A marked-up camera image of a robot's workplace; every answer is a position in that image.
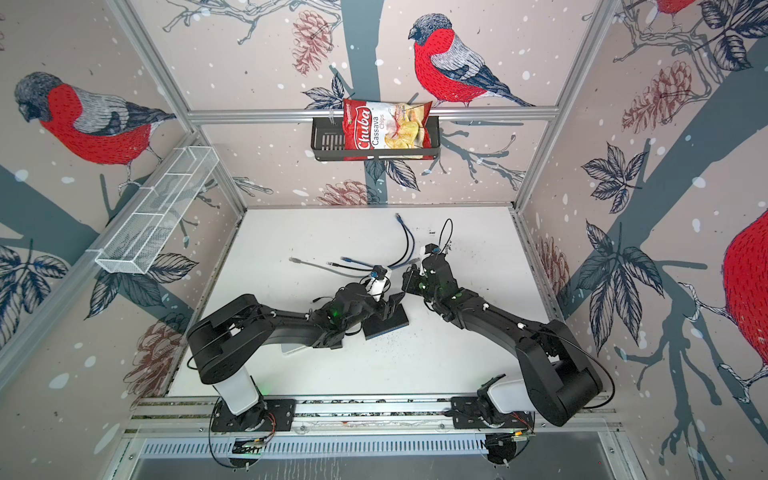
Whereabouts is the black ethernet cable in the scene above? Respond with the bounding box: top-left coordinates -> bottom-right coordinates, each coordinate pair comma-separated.
327,213 -> 413,272

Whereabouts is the white wire mesh shelf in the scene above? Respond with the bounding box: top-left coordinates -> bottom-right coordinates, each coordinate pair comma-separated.
95,146 -> 219,274

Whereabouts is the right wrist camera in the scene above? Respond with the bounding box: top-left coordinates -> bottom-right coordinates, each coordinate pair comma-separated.
423,243 -> 442,255

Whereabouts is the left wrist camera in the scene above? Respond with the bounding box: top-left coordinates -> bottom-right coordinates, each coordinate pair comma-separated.
365,265 -> 391,301

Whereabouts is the black network switch box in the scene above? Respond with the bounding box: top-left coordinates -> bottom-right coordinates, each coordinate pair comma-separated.
362,305 -> 409,340

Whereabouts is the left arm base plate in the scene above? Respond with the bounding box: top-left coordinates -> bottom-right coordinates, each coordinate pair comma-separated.
210,398 -> 297,433

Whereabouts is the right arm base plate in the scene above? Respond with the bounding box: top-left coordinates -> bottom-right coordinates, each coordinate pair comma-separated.
443,396 -> 535,430

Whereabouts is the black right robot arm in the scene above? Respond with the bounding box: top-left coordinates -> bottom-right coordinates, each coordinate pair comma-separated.
402,252 -> 603,426

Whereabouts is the white small switch box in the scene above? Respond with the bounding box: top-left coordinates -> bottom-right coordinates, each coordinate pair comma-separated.
280,343 -> 311,355

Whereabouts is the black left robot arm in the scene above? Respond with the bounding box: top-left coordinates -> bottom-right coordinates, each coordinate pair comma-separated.
186,283 -> 407,416

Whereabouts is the red cassava chips bag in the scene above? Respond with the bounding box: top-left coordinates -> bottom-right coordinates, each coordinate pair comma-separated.
342,99 -> 434,159

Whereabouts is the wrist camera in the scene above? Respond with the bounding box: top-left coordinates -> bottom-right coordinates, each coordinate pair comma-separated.
365,265 -> 391,301
423,243 -> 442,255

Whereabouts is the black wall basket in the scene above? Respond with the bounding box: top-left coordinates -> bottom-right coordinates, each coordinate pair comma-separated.
310,117 -> 441,161

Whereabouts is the blue ethernet cable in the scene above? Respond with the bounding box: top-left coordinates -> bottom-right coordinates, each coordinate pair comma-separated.
341,214 -> 418,269

